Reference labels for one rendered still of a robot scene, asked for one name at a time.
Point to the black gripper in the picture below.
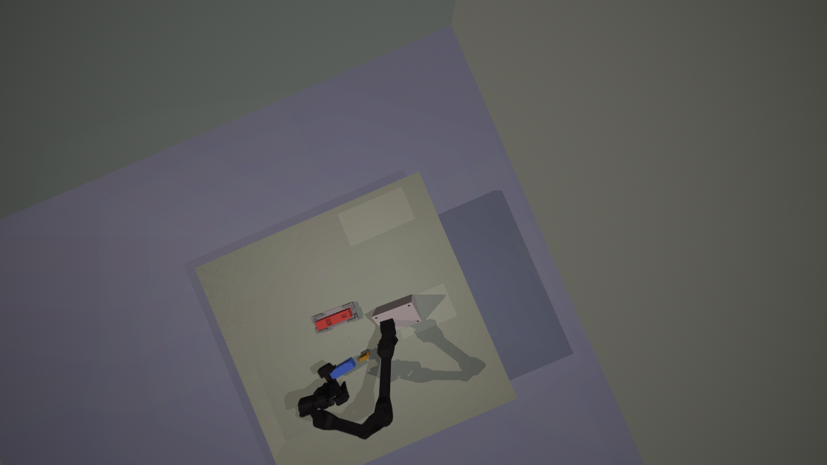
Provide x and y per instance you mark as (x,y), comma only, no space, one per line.
(341,393)

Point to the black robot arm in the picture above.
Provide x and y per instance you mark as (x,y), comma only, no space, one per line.
(383,414)

